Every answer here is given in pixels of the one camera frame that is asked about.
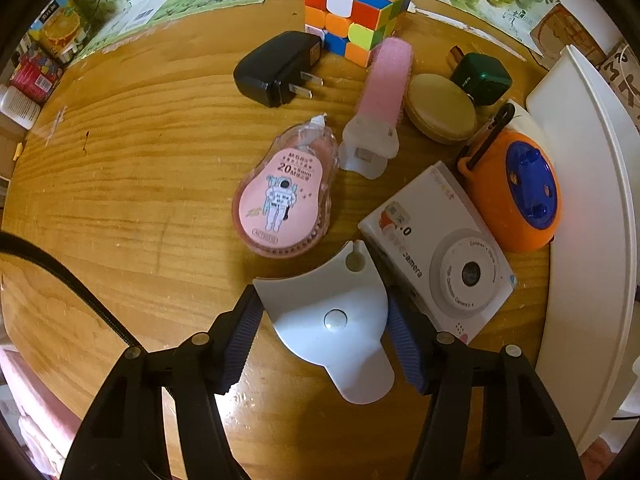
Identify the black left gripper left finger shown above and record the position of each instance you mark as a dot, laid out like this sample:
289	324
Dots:
123	435

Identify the white plastic storage bin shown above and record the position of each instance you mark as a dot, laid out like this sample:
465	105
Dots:
589	354

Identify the white toy camera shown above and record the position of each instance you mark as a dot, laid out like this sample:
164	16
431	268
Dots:
437	244

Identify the grey white tape measure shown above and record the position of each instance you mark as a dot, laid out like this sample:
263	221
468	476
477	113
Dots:
334	317

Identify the orange blue tape measure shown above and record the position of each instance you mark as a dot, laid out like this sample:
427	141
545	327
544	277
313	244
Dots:
511	180

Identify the pink correction tape dispenser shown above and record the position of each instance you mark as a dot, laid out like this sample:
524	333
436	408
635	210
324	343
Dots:
282	208

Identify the pink lint roller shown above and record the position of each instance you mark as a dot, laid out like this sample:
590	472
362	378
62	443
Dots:
370	138

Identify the round gold compact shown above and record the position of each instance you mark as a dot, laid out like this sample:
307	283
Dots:
440	109

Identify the green gold perfume bottle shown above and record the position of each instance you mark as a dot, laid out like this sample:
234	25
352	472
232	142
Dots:
482	77

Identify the black power adapter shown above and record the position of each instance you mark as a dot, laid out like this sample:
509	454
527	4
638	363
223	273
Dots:
276	72

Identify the colourful rubik's cube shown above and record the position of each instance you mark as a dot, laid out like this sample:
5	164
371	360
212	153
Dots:
353	29

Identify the white bottle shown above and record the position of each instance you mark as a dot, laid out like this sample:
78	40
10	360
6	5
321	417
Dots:
18	107

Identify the red box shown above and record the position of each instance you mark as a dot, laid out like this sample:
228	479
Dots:
36	75

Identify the letter print fabric basket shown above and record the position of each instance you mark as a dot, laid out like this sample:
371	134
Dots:
622	72

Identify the brown cartoon cardboard box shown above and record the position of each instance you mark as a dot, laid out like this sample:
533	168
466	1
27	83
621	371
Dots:
558	29

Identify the orange juice carton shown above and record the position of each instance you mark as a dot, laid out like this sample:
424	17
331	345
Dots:
60	29

